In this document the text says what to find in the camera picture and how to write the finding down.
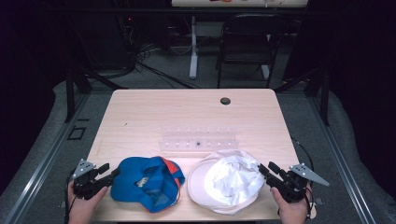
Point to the black folding chair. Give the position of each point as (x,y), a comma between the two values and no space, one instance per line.
(246,49)

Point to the white cap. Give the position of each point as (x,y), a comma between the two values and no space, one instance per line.
(233,180)

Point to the black metal frame post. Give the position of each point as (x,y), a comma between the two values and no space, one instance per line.
(69,93)

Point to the aluminium floor rail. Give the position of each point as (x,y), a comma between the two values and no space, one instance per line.
(342,161)
(40,168)

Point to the grey table bracket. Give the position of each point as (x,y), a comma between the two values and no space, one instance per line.
(318,202)
(63,204)

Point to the blue and orange cap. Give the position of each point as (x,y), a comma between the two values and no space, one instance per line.
(127,186)

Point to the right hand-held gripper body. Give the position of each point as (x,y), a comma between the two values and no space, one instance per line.
(292,186)

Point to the person's right hand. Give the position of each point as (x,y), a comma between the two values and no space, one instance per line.
(292,213)

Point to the person's left hand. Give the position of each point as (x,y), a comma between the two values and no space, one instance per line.
(82,210)

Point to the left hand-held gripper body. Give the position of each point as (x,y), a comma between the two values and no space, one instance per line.
(84,182)

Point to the white desk leg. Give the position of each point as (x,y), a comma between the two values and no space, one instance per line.
(193,56)

